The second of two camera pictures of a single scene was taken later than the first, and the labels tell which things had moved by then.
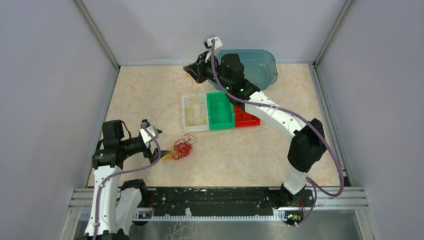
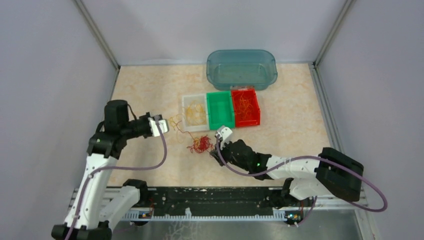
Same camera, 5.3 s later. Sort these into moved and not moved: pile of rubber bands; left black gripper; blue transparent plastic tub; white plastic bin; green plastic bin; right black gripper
Moved: left black gripper; pile of rubber bands; right black gripper
Not moved: green plastic bin; white plastic bin; blue transparent plastic tub
